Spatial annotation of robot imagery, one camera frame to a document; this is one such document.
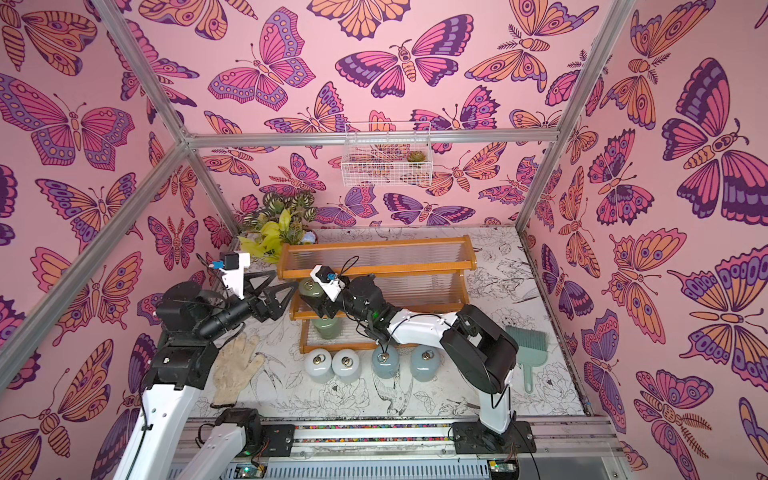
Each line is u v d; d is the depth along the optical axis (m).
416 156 0.92
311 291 0.76
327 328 0.84
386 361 0.79
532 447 0.73
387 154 0.96
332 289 0.70
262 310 0.58
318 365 0.78
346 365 0.78
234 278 0.56
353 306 0.70
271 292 0.56
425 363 0.78
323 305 0.71
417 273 0.73
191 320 0.49
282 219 0.86
